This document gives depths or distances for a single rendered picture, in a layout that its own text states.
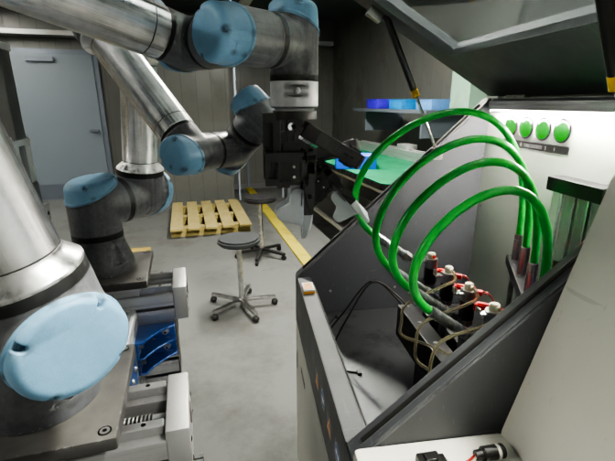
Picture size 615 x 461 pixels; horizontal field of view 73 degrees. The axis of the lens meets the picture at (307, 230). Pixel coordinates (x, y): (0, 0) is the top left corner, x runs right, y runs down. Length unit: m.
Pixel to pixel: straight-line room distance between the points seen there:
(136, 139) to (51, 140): 6.27
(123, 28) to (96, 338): 0.39
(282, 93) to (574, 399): 0.55
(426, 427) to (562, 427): 0.17
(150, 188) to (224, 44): 0.64
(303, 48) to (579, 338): 0.53
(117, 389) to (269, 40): 0.54
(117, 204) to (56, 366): 0.66
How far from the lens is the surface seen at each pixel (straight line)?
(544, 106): 1.06
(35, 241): 0.46
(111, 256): 1.09
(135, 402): 0.77
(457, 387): 0.64
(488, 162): 0.74
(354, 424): 0.73
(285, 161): 0.65
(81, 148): 7.29
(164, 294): 1.11
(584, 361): 0.61
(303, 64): 0.65
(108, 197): 1.07
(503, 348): 0.64
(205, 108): 6.22
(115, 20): 0.63
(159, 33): 0.66
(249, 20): 0.59
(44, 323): 0.45
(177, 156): 0.79
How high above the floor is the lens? 1.44
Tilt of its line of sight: 17 degrees down
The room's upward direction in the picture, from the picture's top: straight up
